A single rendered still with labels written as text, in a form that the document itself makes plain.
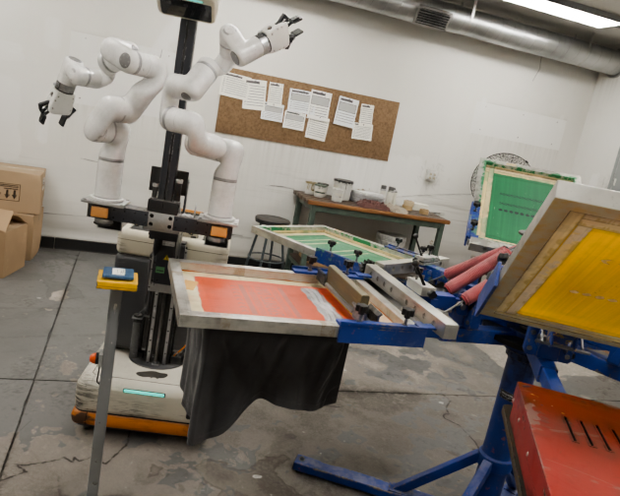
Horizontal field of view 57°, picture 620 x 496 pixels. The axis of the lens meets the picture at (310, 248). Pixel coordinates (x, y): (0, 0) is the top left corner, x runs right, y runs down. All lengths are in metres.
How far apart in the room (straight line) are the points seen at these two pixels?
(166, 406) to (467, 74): 4.88
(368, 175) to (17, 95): 3.37
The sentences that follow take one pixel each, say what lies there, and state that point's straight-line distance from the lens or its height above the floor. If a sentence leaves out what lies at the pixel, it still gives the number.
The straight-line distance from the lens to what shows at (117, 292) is 2.06.
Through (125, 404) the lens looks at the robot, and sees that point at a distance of 2.85.
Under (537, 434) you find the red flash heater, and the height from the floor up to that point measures 1.10.
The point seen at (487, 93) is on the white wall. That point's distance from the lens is 6.71.
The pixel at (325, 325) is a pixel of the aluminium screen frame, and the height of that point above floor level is 0.99.
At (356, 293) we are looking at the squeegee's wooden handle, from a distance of 1.95.
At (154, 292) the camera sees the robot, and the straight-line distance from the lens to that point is 2.93.
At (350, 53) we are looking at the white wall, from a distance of 6.01.
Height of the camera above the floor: 1.58
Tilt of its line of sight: 12 degrees down
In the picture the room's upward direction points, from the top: 11 degrees clockwise
